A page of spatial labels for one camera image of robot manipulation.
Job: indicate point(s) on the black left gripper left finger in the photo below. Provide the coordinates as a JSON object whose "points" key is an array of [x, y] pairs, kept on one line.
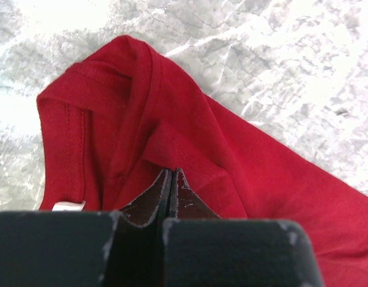
{"points": [[117, 248]]}

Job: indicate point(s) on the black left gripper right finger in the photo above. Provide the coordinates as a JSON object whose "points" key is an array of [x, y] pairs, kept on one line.
{"points": [[202, 249]]}

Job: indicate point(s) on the red t shirt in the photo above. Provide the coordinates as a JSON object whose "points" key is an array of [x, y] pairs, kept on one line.
{"points": [[111, 122]]}

